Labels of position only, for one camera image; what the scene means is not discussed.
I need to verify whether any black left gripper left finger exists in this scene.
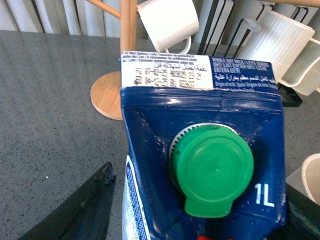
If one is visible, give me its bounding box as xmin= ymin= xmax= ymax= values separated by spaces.
xmin=20 ymin=162 xmax=116 ymax=240

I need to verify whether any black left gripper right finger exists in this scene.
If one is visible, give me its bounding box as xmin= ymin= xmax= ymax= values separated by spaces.
xmin=286 ymin=186 xmax=320 ymax=240

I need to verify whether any white smiley mug black handle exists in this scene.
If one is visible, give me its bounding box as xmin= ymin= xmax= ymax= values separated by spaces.
xmin=285 ymin=153 xmax=320 ymax=205

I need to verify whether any blue milk carton green cap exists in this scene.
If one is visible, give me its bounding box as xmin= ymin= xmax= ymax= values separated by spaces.
xmin=120 ymin=51 xmax=287 ymax=240

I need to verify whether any wooden mug tree stand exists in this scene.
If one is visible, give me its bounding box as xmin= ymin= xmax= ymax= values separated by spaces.
xmin=88 ymin=0 xmax=140 ymax=121

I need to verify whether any cream ribbed mug left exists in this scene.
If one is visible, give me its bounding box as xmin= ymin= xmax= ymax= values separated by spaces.
xmin=237 ymin=10 xmax=320 ymax=96

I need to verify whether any grey curtain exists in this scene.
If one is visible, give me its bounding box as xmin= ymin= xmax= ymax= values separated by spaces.
xmin=0 ymin=0 xmax=266 ymax=47

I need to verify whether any white mug on tree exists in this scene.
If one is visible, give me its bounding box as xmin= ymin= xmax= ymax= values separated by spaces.
xmin=137 ymin=0 xmax=199 ymax=54

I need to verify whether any black wire mug rack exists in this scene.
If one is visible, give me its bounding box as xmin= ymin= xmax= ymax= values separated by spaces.
xmin=195 ymin=0 xmax=320 ymax=107

